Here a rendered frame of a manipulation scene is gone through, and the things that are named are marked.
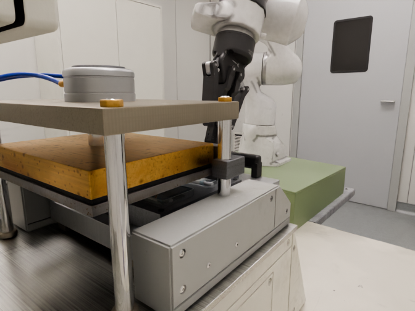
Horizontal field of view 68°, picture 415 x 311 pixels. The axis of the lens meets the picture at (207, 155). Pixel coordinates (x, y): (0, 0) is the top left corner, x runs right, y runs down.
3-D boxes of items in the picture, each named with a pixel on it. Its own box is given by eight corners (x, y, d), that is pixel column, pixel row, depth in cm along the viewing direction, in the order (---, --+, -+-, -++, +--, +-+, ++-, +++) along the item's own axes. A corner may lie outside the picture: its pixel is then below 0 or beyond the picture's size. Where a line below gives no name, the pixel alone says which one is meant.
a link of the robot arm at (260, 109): (226, 120, 119) (231, 53, 114) (275, 123, 114) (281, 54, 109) (220, 122, 108) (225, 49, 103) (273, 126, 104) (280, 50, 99)
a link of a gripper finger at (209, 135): (220, 117, 54) (210, 112, 52) (213, 145, 54) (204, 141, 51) (213, 117, 55) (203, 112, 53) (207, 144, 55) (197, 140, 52)
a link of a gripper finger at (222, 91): (237, 67, 54) (233, 64, 53) (223, 128, 53) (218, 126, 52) (218, 68, 57) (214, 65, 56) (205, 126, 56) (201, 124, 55)
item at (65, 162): (92, 218, 25) (82, 101, 23) (-9, 174, 38) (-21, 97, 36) (214, 174, 39) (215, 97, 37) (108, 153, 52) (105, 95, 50)
